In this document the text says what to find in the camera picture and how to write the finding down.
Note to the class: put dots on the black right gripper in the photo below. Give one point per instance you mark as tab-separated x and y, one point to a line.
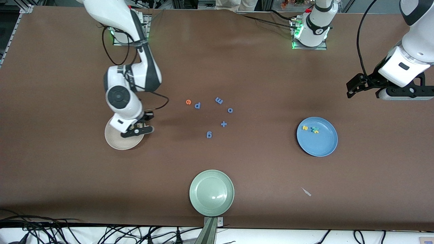
147	117

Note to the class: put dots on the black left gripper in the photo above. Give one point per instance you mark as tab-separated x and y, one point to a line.
369	81

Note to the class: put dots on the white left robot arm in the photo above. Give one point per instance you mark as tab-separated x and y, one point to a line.
417	44

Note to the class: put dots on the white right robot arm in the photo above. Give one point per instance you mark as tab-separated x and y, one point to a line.
112	13

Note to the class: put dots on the beige plate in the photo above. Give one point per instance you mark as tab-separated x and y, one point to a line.
118	142

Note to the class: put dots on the blue foam letter g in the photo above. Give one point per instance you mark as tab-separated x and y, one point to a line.
209	135

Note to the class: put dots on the blue plate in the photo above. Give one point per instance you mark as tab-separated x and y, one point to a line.
322	145

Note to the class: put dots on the blue foam letter m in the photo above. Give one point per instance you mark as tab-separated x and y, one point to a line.
219	100

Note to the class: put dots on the green plate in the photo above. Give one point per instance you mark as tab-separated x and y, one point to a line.
212	193

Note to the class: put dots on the brown table cover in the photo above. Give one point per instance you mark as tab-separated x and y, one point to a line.
67	176

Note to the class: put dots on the white paper scrap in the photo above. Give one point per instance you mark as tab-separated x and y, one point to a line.
307	192

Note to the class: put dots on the person in pale clothes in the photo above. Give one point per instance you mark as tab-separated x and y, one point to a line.
237	4

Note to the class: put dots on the beige box corner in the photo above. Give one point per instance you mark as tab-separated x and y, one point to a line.
427	240

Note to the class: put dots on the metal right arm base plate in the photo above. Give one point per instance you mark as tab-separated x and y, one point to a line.
122	42

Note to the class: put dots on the grey metal rail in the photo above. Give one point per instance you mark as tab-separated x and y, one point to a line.
206	5

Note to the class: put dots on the grey metal camera mount post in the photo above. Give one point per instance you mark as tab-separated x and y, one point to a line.
207	232

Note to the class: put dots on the aluminium frame rail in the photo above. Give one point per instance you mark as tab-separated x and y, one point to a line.
27	9

